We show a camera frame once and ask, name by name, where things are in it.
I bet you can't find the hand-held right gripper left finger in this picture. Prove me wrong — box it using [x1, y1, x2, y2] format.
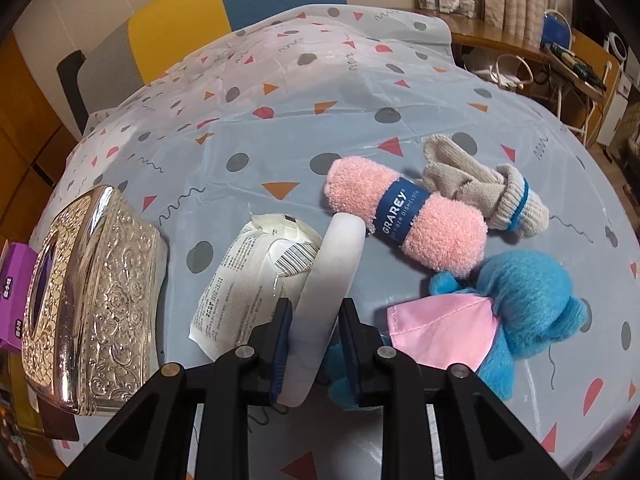
[62, 298, 293, 480]

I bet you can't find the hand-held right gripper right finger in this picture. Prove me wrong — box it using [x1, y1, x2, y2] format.
[339, 298, 566, 480]

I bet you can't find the white plastic packet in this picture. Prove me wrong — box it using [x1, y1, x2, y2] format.
[189, 210, 325, 361]

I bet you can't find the pink towel roll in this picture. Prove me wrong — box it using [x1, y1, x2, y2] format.
[325, 156, 488, 278]

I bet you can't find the blue plush toy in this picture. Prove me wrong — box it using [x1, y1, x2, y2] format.
[322, 252, 592, 411]

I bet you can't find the beige knit glove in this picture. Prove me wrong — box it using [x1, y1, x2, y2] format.
[421, 134, 550, 235]

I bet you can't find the silver ornate tissue box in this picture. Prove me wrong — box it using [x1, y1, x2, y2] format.
[21, 185, 168, 417]

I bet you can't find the patterned tablecloth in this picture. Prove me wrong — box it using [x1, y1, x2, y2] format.
[47, 4, 640, 480]

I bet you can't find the purple carton box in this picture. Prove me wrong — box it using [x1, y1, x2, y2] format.
[0, 242, 40, 351]

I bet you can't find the wooden wardrobe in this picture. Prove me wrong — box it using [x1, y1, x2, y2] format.
[0, 35, 83, 246]

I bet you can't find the wooden desk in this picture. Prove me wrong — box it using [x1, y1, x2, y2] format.
[450, 10, 556, 66]

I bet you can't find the white storage shelf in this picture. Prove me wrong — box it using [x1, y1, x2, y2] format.
[595, 67, 640, 151]

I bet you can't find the green black power tool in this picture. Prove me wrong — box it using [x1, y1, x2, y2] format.
[549, 42, 608, 95]

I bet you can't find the blue folding chair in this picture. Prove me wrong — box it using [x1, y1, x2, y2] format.
[542, 10, 573, 53]

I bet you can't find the black monitor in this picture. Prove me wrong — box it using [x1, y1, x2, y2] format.
[572, 0, 626, 43]

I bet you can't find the white power cable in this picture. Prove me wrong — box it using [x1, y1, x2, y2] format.
[470, 54, 536, 90]

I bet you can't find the white ring lamp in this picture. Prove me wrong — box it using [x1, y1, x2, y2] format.
[605, 31, 630, 63]

